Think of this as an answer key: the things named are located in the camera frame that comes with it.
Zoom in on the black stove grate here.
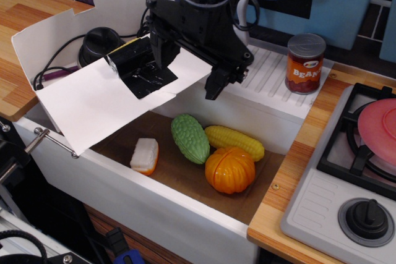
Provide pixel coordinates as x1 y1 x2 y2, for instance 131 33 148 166
317 83 395 200

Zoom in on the black stove knob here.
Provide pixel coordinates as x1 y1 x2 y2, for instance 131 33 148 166
338 198 395 248

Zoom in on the grey toy stove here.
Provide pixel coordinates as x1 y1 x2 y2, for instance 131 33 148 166
280 83 396 264

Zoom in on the orange toy pumpkin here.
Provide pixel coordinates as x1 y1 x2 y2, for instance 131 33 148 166
205 147 256 194

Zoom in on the white orange toy sushi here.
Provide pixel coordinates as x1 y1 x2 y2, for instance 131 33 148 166
130 138 159 176

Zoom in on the orange beans can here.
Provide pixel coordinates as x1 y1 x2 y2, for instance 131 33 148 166
285 33 326 95

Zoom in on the white cardboard box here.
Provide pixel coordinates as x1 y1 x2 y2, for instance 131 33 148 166
12 0 211 155

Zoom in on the blue plastic bin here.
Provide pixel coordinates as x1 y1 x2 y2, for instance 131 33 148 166
258 0 370 49

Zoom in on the black cable in box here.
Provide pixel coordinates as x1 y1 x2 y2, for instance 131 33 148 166
32 34 85 92

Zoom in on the pink pot lid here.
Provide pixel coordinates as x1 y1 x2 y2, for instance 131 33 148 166
358 98 395 166

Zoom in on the white toy sink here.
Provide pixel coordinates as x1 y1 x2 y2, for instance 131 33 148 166
33 40 317 263

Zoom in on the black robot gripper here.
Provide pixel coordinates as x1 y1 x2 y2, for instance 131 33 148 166
146 0 254 100

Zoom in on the black cable loop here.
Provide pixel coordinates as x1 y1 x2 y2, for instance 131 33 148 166
0 229 48 264

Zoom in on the metal table clamp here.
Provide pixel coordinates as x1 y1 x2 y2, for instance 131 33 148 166
1 127 80 189

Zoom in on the black round device in box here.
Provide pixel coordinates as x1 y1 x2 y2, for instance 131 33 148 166
78 27 125 68

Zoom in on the purple pen in box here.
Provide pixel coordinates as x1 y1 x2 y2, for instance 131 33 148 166
42 66 79 81

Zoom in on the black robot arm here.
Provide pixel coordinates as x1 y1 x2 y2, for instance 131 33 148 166
146 0 260 100

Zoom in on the green toy bitter gourd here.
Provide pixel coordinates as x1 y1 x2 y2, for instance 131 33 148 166
171 114 210 164

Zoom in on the blue handled clamp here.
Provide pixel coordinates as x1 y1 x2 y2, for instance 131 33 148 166
105 228 145 264

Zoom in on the yellow toy corn cob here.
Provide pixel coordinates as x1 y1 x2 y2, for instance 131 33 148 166
204 126 265 162

